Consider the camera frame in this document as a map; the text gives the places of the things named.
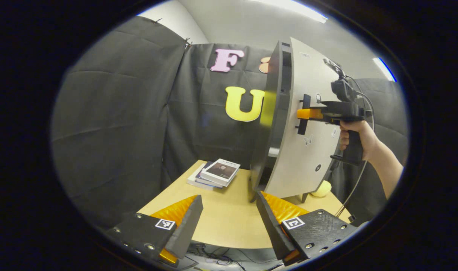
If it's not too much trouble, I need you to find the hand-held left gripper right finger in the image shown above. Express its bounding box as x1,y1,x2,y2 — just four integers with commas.
256,191,359,267

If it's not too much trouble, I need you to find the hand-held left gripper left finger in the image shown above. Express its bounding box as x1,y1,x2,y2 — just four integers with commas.
105,194,204,266

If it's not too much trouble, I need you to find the black door handle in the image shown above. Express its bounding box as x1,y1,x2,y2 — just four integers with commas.
297,94,311,135

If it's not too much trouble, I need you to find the dark grey cabinet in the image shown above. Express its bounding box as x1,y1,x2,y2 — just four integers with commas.
250,37,345,204

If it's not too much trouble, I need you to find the plain white book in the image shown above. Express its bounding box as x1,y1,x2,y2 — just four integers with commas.
187,163,214,191

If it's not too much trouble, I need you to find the dark blue book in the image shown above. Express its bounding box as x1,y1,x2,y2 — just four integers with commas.
195,161,224,189

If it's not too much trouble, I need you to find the small ceiling light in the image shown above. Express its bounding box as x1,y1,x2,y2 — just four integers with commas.
373,57,397,82

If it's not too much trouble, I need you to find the pale yellow round object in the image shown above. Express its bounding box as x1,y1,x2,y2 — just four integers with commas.
311,180,332,198

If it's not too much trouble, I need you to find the white book with portrait cover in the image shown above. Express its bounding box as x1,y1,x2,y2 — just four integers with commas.
200,158,241,187

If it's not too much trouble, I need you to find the black backdrop cloth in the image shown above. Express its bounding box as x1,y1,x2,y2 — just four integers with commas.
50,15,410,230

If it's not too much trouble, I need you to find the tangle of black cables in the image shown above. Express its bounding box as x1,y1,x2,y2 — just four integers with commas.
188,245,248,271

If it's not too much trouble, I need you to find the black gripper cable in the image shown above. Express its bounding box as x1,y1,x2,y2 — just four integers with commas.
334,75,376,218

